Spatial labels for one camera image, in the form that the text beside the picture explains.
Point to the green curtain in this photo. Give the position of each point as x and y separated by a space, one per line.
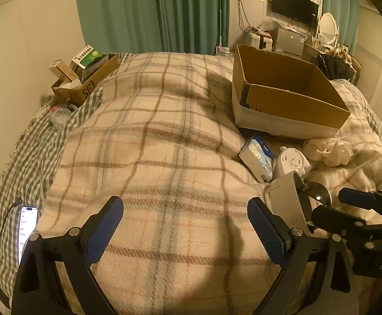
139 26
347 14

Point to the clear plastic bottle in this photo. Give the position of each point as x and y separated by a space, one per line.
60 115

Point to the silver mini fridge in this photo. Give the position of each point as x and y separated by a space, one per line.
288 42

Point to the white tape roll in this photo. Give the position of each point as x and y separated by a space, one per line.
285 201

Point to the white fluffy cloth bundle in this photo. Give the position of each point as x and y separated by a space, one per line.
330 151

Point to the smartphone with lit screen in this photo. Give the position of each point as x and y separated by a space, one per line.
27 224

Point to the black clothes on chair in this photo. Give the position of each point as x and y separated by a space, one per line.
336 67

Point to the beige plaid blanket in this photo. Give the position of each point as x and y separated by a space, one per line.
161 136

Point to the large open cardboard box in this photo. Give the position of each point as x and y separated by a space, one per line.
284 96

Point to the white suitcase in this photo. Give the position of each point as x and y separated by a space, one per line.
260 41

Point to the blue white tissue pack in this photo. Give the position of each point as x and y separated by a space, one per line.
258 158

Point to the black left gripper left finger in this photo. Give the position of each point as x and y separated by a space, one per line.
38 288

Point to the small brown cardboard box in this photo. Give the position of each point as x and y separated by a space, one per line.
77 92

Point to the green white carton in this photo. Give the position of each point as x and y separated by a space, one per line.
88 60

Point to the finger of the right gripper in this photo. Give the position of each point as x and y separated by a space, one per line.
359 199
336 222

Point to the white oval vanity mirror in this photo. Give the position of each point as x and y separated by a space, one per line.
327 29

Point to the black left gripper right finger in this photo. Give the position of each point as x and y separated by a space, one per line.
332 288

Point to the white round plastic gadget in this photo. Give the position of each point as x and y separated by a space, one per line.
291 159

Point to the black wall television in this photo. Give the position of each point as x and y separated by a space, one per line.
303 11

